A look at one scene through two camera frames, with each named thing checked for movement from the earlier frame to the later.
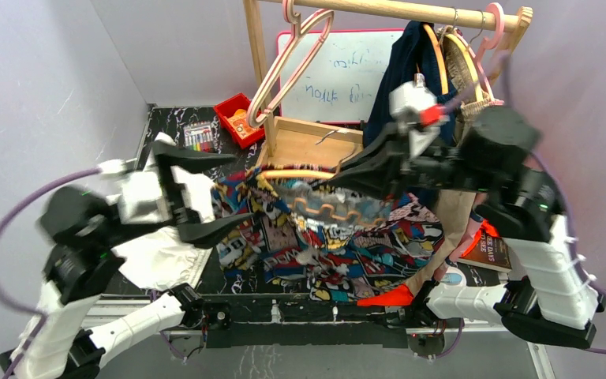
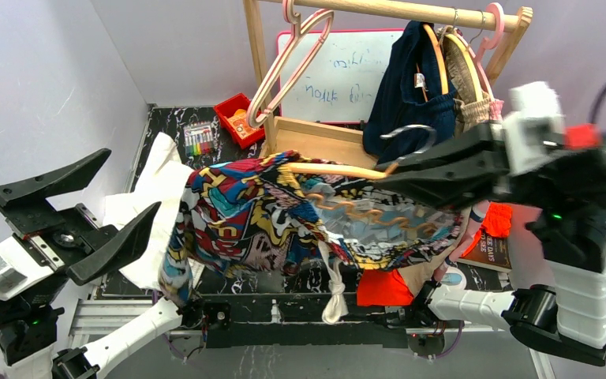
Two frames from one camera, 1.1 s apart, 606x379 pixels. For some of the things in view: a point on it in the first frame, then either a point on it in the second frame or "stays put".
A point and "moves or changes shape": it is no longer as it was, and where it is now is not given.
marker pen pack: x=198 y=136 stays put
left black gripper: x=192 y=160 → x=60 y=242
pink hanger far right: x=475 y=53 stays put
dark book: x=490 y=252 stays put
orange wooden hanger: x=314 y=174 → x=372 y=174
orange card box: x=239 y=123 stays put
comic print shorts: x=286 y=229 moves or changes shape
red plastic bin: x=232 y=117 stays put
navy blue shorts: x=411 y=53 stays put
